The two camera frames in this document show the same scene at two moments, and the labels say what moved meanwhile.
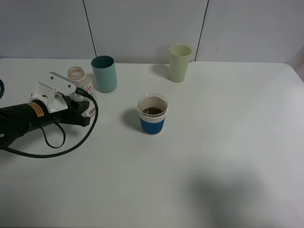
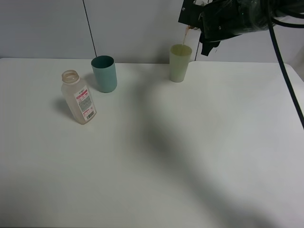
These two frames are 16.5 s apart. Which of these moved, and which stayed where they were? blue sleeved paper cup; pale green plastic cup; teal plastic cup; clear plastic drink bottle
Moved: blue sleeved paper cup; clear plastic drink bottle
Stayed: pale green plastic cup; teal plastic cup
